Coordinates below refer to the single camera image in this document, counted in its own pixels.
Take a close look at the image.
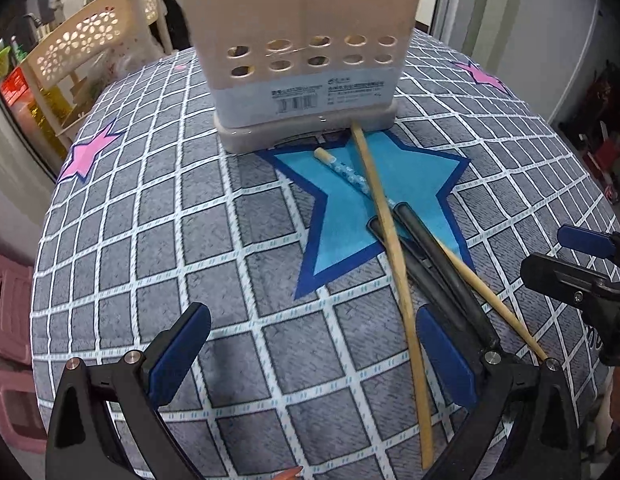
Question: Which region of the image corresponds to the black plastic spoon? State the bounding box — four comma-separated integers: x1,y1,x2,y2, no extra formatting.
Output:
392,202,503,352

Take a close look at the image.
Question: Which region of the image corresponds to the plain bamboo chopstick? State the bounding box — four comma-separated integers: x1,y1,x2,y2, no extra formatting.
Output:
349,120,435,470

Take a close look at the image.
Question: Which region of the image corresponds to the blue patterned bamboo chopstick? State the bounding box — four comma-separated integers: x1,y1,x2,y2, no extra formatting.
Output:
314,148,549,361

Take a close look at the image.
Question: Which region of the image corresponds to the pink plastic stool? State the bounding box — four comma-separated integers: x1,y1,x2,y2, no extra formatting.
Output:
0,255,46,454

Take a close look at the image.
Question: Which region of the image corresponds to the grey checkered tablecloth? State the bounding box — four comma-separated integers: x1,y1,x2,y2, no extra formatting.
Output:
31,33,619,479

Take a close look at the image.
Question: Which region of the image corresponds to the beige utensil holder caddy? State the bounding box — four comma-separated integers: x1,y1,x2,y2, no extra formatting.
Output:
179,0,419,154

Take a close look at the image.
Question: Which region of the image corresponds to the beige perforated storage rack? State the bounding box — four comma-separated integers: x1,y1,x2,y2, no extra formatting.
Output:
20,0,173,148

